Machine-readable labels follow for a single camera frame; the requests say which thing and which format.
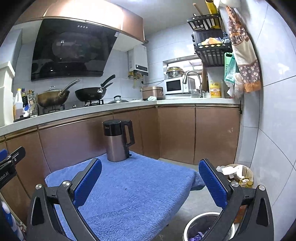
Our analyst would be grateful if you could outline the brass wok with lid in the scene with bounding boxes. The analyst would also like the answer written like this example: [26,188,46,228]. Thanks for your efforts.
[38,79,80,108]

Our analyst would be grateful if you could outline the white gas water heater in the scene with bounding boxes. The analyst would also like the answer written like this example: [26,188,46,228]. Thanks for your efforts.
[128,45,149,77]

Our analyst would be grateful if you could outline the bag of rubbish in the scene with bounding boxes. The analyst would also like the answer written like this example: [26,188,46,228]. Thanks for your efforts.
[216,164,254,188]

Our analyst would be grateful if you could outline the brown upper cabinets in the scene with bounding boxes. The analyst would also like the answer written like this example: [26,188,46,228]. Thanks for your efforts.
[16,0,144,42]

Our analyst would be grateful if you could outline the black range hood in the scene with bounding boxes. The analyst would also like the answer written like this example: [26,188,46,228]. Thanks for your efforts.
[31,19,118,81]

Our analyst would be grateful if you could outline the white rice dispenser box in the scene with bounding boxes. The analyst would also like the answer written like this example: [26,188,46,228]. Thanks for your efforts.
[0,61,15,127]

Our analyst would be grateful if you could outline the black frying pan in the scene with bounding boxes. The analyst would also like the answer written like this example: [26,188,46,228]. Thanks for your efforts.
[75,74,116,102]

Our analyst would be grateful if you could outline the purple wrapper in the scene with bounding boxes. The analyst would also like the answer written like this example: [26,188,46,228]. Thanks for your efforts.
[188,232,205,241]

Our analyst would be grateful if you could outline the floral hanging apron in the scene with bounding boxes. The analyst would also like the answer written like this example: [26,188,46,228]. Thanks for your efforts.
[226,6,261,93]

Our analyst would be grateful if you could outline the brown cabinets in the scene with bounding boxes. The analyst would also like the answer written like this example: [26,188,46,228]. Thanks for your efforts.
[16,0,144,42]
[1,104,240,221]

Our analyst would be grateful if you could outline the chrome sink faucet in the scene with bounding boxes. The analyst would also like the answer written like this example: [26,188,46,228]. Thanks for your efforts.
[182,70,203,98]

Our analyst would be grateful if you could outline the yellow detergent bottle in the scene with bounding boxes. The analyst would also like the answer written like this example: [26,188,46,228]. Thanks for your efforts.
[209,81,222,98]

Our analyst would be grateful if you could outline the glass pot lid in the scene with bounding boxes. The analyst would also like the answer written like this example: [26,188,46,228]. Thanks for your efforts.
[109,95,128,104]

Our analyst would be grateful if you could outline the steel pot on microwave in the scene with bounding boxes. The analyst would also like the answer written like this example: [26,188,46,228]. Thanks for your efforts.
[166,67,185,79]

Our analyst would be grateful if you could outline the green cutting board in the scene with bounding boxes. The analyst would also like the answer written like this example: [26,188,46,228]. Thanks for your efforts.
[224,52,237,87]

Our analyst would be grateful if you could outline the black wall dish rack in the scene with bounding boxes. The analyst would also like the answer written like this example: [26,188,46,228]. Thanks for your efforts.
[187,14,232,68]

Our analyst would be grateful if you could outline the white microwave oven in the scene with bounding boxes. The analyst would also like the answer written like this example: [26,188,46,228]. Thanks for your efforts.
[164,77,184,95]

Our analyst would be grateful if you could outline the steel trash bin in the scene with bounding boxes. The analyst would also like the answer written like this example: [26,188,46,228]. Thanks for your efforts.
[183,211,236,241]

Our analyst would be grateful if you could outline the brown rice cooker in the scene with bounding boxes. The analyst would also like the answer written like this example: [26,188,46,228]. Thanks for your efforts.
[142,86,165,100]

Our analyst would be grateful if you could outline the brown lower cabinets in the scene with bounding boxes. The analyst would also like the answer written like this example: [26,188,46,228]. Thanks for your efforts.
[1,104,240,221]

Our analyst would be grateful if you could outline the dark sauce bottle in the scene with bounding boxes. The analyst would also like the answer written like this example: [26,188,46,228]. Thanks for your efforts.
[21,88,38,118]

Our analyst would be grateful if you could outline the white oil jug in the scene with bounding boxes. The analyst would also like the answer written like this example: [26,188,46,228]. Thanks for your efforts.
[13,88,23,121]

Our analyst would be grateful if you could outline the blue towel mat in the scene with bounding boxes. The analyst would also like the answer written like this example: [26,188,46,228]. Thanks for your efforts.
[44,150,205,241]

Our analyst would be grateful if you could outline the gas stove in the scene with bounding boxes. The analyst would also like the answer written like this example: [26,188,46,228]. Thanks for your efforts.
[38,99,104,115]

